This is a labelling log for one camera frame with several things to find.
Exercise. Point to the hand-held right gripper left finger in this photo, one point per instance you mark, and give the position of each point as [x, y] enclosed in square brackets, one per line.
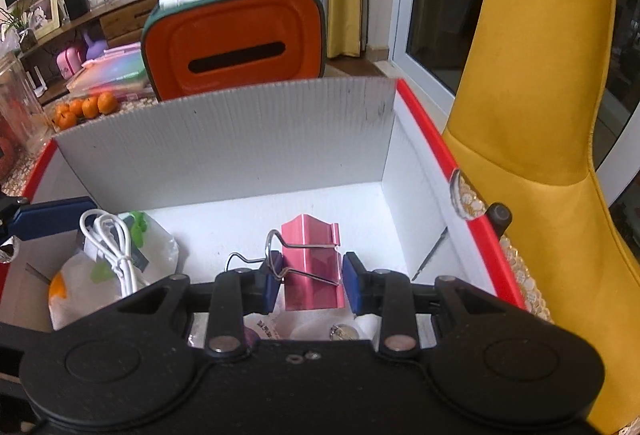
[272, 282]

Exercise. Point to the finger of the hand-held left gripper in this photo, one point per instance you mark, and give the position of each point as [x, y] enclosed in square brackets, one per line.
[55, 217]

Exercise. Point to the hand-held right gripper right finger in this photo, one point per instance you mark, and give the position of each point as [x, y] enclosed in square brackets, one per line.
[354, 285]

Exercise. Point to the pink binder clip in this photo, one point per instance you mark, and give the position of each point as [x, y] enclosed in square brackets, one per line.
[312, 265]

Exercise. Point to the white packet blue print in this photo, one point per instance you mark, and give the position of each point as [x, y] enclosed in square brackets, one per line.
[300, 327]

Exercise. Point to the white packet orange print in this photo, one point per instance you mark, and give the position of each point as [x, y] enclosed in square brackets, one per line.
[75, 300]

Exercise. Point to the red cardboard box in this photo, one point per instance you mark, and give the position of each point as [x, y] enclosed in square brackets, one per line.
[250, 145]

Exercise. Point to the thin metal pick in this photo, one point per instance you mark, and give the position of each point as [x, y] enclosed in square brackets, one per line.
[430, 255]

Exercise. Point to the glass fruit bowl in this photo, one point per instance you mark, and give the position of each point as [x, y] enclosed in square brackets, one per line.
[6, 150]

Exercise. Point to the tangerine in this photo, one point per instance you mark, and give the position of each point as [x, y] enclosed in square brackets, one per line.
[64, 118]
[90, 107]
[107, 102]
[76, 107]

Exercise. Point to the clear glass jar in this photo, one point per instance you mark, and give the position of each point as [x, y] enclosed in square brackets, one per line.
[15, 100]

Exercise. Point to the white router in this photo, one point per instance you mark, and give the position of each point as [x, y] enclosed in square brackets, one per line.
[36, 82]

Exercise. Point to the pink round case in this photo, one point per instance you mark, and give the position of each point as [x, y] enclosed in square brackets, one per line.
[69, 61]

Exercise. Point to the stack of colourful boxes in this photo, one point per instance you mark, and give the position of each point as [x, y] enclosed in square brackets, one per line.
[110, 70]

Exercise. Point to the purple round toy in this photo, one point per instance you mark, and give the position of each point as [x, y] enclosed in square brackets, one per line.
[95, 46]

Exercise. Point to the potted grass plant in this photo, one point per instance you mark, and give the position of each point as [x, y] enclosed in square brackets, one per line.
[17, 27]

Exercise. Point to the wooden tv cabinet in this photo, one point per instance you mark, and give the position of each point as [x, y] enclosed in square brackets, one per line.
[125, 15]

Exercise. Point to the black speaker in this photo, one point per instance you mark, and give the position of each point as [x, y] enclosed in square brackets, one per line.
[74, 1]

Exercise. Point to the green orange organizer box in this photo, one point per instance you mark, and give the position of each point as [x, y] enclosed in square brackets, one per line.
[235, 40]

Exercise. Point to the yellow chair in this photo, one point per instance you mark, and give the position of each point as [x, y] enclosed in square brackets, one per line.
[540, 90]

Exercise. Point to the cream photo frame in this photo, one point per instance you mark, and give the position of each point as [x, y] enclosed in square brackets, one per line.
[44, 15]

